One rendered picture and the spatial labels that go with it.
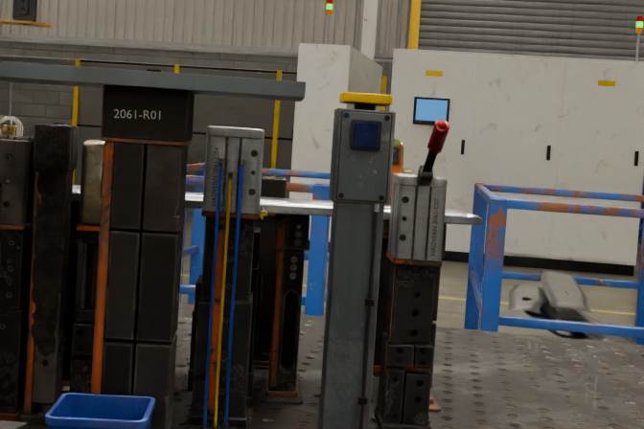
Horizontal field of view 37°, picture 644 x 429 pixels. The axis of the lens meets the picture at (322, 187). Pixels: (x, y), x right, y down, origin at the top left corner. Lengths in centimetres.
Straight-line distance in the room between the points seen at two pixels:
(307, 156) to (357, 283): 813
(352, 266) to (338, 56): 813
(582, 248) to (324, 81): 291
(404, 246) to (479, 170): 789
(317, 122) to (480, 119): 155
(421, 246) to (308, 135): 797
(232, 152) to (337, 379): 34
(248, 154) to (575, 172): 807
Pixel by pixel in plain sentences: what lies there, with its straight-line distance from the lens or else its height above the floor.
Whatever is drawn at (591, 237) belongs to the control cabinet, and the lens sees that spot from 934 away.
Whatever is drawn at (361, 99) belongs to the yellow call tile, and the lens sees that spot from 114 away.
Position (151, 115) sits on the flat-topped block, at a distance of 113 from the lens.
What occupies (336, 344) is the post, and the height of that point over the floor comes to 86.
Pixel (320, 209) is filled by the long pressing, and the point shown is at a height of 100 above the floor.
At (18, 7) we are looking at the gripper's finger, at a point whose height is 128.
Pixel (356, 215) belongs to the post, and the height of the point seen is 101.
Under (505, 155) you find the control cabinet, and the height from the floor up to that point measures 105.
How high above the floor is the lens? 110
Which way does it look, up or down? 3 degrees down
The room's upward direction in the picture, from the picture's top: 4 degrees clockwise
